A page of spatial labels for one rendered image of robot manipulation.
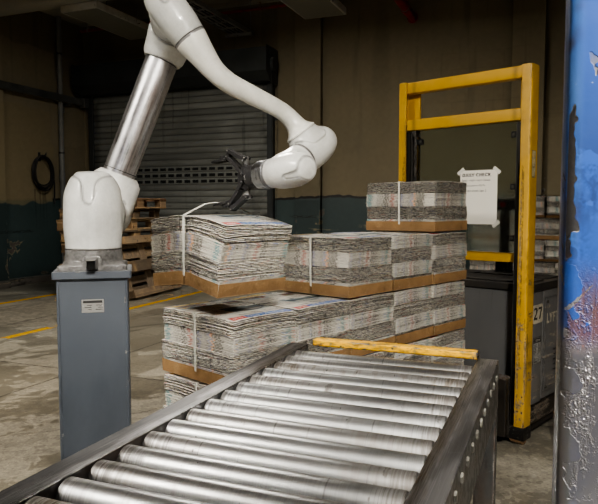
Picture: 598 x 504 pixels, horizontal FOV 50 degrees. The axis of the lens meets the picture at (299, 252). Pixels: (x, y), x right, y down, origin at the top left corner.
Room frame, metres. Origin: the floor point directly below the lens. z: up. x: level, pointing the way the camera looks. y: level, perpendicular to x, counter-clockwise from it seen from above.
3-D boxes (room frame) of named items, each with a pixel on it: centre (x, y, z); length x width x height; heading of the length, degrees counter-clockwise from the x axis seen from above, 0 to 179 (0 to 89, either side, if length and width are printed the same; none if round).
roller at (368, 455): (1.01, 0.02, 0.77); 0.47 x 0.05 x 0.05; 68
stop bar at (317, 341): (1.63, -0.24, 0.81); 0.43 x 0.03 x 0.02; 68
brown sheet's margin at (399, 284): (2.79, -0.35, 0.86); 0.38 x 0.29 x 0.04; 46
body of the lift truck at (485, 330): (3.59, -1.10, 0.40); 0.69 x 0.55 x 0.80; 47
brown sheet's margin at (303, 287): (2.57, -0.14, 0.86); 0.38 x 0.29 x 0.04; 48
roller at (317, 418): (1.13, -0.03, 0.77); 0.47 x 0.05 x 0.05; 68
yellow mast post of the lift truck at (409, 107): (3.55, -0.61, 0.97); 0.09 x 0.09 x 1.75; 47
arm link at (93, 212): (1.82, 0.58, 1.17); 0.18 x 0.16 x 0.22; 8
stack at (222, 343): (2.48, -0.06, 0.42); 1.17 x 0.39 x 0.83; 137
